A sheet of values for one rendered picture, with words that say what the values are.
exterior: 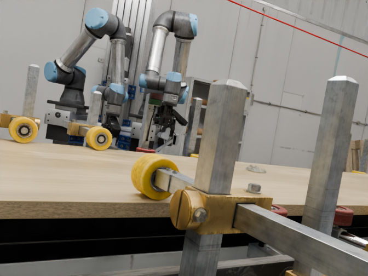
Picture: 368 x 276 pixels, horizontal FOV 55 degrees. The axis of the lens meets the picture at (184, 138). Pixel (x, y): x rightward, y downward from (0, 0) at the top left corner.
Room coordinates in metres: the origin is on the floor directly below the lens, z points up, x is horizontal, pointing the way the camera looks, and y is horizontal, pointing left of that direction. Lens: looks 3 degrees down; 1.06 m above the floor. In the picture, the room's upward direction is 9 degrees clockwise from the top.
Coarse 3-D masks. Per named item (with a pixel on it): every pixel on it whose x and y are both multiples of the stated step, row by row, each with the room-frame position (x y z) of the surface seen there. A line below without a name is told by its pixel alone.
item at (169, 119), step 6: (162, 102) 1.75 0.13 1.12; (162, 108) 1.77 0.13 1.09; (168, 108) 1.77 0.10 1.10; (156, 114) 1.79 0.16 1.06; (162, 114) 1.73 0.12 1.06; (168, 114) 1.77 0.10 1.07; (162, 120) 1.75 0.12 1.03; (168, 120) 1.76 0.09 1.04; (174, 120) 1.78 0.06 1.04; (168, 126) 1.81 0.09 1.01
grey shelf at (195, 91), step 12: (192, 84) 4.12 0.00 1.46; (204, 84) 4.69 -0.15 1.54; (192, 96) 4.62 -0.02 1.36; (204, 96) 4.71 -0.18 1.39; (180, 108) 4.24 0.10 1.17; (204, 108) 4.70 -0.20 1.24; (180, 132) 4.16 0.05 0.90; (240, 132) 4.61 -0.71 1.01; (180, 144) 4.12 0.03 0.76; (240, 144) 4.58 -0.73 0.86; (240, 156) 4.52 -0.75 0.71
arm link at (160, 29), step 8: (160, 16) 1.98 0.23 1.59; (168, 16) 1.97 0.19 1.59; (160, 24) 1.96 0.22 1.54; (168, 24) 1.98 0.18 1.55; (160, 32) 1.96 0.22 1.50; (168, 32) 1.99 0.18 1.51; (152, 40) 1.95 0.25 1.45; (160, 40) 1.94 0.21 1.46; (152, 48) 1.92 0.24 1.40; (160, 48) 1.93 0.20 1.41; (152, 56) 1.90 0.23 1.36; (160, 56) 1.92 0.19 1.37; (152, 64) 1.88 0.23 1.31; (160, 64) 1.93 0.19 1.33; (152, 72) 1.87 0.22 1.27; (144, 80) 1.85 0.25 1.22; (152, 80) 1.85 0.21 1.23; (152, 88) 1.87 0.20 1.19
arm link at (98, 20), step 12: (96, 12) 1.90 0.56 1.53; (108, 12) 1.96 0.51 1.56; (84, 24) 1.95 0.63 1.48; (96, 24) 1.89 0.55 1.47; (108, 24) 1.93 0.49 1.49; (84, 36) 1.96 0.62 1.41; (96, 36) 1.95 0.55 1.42; (72, 48) 2.00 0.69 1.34; (84, 48) 2.00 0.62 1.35; (60, 60) 2.04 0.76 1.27; (72, 60) 2.03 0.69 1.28; (48, 72) 2.05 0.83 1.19; (60, 72) 2.04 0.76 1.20; (72, 72) 2.13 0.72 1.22
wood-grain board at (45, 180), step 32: (0, 160) 0.78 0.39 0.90; (32, 160) 0.84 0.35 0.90; (64, 160) 0.92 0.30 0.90; (96, 160) 1.00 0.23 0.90; (128, 160) 1.11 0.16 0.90; (192, 160) 1.40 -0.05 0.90; (0, 192) 0.54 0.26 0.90; (32, 192) 0.57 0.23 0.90; (64, 192) 0.60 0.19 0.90; (96, 192) 0.64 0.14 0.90; (128, 192) 0.68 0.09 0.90; (288, 192) 1.00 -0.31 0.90; (352, 192) 1.23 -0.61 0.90
